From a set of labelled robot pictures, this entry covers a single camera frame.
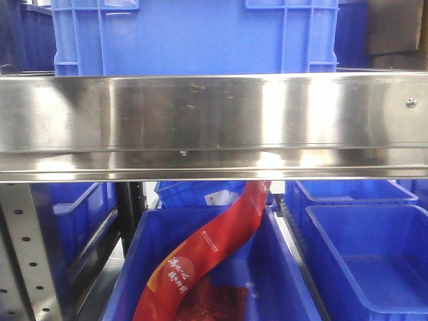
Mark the blue bin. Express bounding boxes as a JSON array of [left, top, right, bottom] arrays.
[[102, 206, 321, 320], [304, 205, 427, 320], [154, 181, 259, 209], [284, 179, 419, 220], [48, 183, 116, 265]]

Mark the large blue crate on shelf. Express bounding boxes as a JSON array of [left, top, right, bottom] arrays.
[[51, 1, 339, 76]]

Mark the blue bin rear centre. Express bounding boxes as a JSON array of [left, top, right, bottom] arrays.
[[154, 181, 259, 209]]

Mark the red snack bag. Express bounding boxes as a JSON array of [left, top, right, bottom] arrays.
[[132, 181, 271, 320]]

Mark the blue bin centre lower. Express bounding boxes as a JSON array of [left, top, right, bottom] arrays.
[[102, 206, 321, 320]]

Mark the blue bin right lower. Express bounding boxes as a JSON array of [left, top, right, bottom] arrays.
[[304, 205, 427, 320]]

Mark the stainless steel shelf rail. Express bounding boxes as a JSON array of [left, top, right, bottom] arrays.
[[1, 71, 427, 183]]

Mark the blue bin rear right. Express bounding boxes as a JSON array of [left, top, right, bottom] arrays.
[[284, 179, 419, 220]]

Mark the blue bin left lower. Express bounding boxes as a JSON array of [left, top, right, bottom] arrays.
[[48, 183, 116, 265]]

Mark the perforated metal shelf post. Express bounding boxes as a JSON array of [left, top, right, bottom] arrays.
[[1, 183, 62, 320]]

